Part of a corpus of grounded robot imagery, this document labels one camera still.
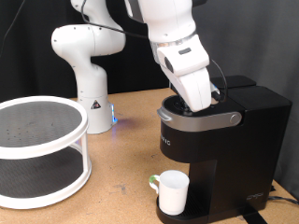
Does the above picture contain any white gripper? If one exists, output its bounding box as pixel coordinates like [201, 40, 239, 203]
[169, 66, 217, 117]

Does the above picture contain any black Keurig coffee machine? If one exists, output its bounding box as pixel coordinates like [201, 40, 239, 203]
[155, 75, 293, 224]

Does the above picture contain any white mug with green tape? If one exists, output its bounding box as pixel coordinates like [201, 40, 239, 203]
[149, 169, 191, 217]

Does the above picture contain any black tape strip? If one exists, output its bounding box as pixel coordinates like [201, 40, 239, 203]
[237, 206, 269, 224]

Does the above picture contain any black curtain backdrop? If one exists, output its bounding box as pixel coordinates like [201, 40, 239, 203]
[0, 0, 176, 104]

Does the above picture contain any white two-tier turntable shelf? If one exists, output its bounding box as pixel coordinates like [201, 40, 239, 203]
[0, 95, 93, 210]

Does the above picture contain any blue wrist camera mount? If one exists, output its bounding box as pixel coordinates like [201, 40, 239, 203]
[209, 81, 222, 102]

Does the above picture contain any black robot wrist cable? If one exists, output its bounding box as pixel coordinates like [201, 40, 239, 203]
[79, 0, 229, 103]

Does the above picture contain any black machine power cable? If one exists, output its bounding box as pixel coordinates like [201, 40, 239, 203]
[267, 195, 299, 206]

